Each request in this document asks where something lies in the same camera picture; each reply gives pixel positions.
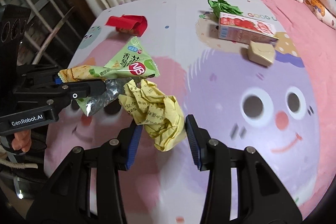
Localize green cracker snack packet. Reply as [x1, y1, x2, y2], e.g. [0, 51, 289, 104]
[58, 37, 160, 117]

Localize yellow paper ball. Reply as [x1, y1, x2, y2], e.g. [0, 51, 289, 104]
[118, 80, 186, 152]

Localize person's left hand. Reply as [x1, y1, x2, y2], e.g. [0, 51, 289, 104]
[11, 130, 32, 152]

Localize metal window grille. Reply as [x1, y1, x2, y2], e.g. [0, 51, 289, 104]
[1, 0, 89, 68]

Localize red folded paper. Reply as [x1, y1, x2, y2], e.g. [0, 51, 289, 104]
[105, 15, 147, 37]

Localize small beige box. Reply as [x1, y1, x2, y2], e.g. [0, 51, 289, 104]
[247, 41, 276, 67]

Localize cartoon printed bed mat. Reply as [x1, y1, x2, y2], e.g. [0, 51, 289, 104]
[45, 0, 322, 223]

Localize pink bed sheet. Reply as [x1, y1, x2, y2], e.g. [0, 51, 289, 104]
[209, 0, 336, 119]

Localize red white carton box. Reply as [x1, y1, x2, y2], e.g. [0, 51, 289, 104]
[218, 12, 278, 45]

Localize crumpled green paper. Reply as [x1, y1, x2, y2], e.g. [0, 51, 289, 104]
[208, 0, 243, 18]

